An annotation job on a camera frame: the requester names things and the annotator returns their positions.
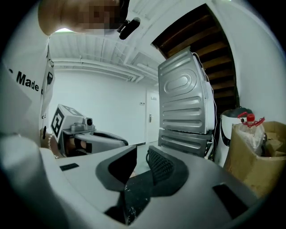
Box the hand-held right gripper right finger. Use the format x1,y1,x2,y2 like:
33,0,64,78
146,145,189,198

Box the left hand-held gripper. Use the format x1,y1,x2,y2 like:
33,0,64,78
50,103,129,157

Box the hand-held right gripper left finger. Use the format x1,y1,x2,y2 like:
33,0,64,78
96,145,138,192

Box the person's left forearm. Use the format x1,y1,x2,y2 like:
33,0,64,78
39,126,60,160

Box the clear plastic bottle red cap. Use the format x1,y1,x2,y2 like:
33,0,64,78
236,112,266,155

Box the person's left hand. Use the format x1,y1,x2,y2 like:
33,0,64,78
66,137,93,155

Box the white door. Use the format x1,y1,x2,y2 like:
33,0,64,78
145,89,160,144

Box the white and black appliance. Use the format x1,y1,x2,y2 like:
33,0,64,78
219,107,253,169

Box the brown cardboard box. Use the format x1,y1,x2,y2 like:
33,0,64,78
223,121,286,199

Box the large silver washing machine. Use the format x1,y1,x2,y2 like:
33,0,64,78
157,47,213,135

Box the person's head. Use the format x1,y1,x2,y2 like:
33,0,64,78
37,0,130,36

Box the dark wooden staircase underside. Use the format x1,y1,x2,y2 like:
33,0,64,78
151,3,241,114

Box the silver chain bracelet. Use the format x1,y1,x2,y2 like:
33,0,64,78
47,133,60,160

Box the grey lanyard strap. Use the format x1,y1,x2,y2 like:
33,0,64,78
41,42,55,126

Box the white power cable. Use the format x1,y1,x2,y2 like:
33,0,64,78
192,52,219,161

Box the black head-worn camera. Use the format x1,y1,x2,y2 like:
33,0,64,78
116,17,142,41

